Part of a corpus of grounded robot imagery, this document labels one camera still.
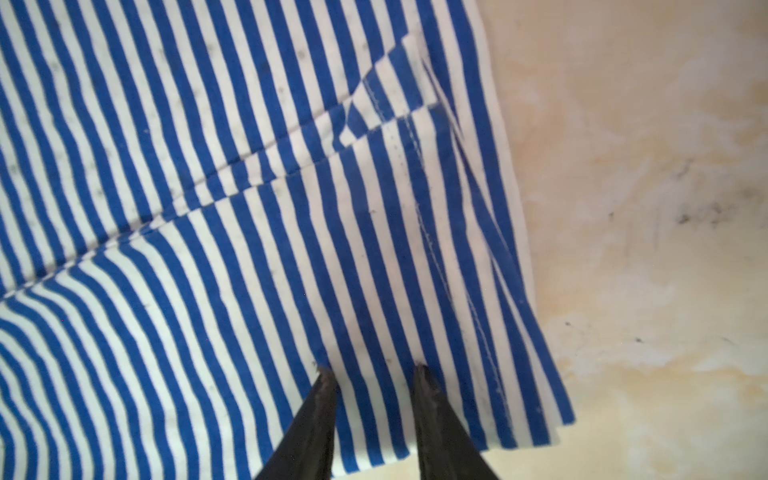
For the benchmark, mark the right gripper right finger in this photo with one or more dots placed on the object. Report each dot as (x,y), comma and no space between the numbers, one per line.
(444,447)

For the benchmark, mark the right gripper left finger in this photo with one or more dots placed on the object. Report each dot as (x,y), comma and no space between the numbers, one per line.
(307,448)

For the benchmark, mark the blue white striped tank top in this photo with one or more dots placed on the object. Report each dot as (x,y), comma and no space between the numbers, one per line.
(204,203)

